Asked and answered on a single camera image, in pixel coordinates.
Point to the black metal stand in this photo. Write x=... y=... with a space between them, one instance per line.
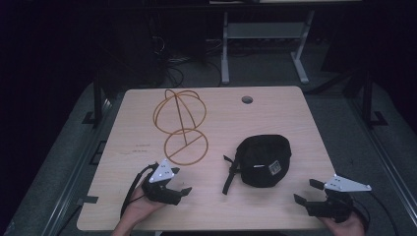
x=368 y=98
x=97 y=98

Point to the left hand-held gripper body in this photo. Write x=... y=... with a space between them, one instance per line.
x=162 y=172

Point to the black tape strip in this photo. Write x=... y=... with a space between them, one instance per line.
x=88 y=199

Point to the grey metal table frame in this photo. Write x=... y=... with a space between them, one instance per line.
x=262 y=31

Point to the person's left hand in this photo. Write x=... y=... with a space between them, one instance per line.
x=139 y=208

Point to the aluminium floor rail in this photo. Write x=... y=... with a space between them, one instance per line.
x=78 y=164
x=387 y=170

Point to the black cap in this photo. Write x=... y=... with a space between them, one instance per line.
x=262 y=160

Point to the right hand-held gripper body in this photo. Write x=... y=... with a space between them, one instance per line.
x=344 y=186

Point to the person's right hand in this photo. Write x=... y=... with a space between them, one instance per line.
x=347 y=228

